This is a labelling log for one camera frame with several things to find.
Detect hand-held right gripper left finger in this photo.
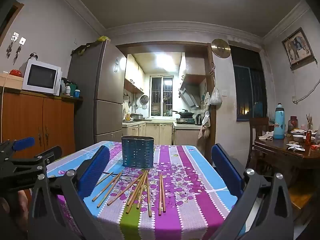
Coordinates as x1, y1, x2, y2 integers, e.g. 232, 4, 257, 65
28, 145, 111, 240

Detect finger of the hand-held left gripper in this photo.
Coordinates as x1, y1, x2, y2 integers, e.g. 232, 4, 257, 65
0, 137, 36, 165
7, 145, 62, 180

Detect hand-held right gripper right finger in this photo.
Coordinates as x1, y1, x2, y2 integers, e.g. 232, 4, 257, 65
211, 144, 293, 240

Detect blue perforated utensil holder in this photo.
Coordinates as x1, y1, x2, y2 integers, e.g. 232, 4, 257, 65
121, 135, 155, 168

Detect bunch of wooden chopsticks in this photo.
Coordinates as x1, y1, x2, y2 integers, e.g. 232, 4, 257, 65
92, 171, 167, 218

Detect person's left hand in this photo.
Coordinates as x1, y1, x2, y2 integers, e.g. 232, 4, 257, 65
0, 189, 30, 233

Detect orange wooden cabinet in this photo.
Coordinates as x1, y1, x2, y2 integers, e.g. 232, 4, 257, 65
0, 87, 83, 155

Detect floral striped tablecloth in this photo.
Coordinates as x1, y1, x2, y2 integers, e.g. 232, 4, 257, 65
46, 141, 247, 240

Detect hanging cloth bags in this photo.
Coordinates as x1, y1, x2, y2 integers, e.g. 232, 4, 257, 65
198, 111, 212, 140

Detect dark wooden chair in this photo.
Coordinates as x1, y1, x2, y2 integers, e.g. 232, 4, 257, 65
246, 117, 270, 170

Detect dark wooden dining table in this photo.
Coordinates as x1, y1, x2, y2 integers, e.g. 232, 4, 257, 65
254, 135, 320, 205

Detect cream box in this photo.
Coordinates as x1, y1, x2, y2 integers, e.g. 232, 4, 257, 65
0, 73, 24, 89

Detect beige kitchen base cabinets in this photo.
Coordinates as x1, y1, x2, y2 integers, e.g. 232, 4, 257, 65
122, 121, 203, 145

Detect white microwave oven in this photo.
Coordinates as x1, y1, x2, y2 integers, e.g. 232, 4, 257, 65
22, 59, 63, 96

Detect black wok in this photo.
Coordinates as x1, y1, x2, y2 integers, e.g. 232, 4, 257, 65
171, 109, 194, 118

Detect blue thermos flask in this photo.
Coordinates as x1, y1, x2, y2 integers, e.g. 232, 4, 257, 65
273, 103, 286, 140

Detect white hanging plastic bag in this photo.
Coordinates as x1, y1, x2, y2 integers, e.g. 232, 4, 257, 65
209, 77, 223, 106

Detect orange wooden stool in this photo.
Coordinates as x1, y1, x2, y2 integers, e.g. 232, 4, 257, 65
287, 180, 318, 210

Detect red glass jar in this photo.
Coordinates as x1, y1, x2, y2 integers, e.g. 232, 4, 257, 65
287, 116, 298, 134

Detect dark barred window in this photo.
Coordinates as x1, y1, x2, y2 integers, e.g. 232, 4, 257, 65
230, 45, 268, 123

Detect steel range hood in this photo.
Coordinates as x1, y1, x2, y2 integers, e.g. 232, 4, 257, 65
178, 74, 207, 109

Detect grey refrigerator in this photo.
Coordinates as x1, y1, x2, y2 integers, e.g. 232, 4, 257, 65
68, 39, 127, 144

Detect kitchen window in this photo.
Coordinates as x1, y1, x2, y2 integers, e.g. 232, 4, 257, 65
150, 75, 174, 117

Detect kitchen ceiling light panel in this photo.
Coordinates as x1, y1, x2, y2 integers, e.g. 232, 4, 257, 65
156, 52, 175, 68

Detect framed elephant picture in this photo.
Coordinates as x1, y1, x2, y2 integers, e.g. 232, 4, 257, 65
282, 27, 315, 68

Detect beige kitchen wall cabinets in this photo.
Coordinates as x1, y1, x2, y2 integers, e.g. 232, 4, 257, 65
124, 54, 145, 94

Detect hanging wall ornament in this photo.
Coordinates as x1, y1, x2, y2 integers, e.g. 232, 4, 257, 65
14, 37, 27, 65
6, 32, 20, 58

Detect white wall cable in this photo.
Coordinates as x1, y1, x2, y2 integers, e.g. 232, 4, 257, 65
291, 79, 320, 105

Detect round gold wall clock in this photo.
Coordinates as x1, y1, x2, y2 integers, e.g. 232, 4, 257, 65
211, 39, 231, 59

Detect brown door frame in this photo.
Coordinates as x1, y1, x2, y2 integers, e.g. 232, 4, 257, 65
0, 1, 25, 47

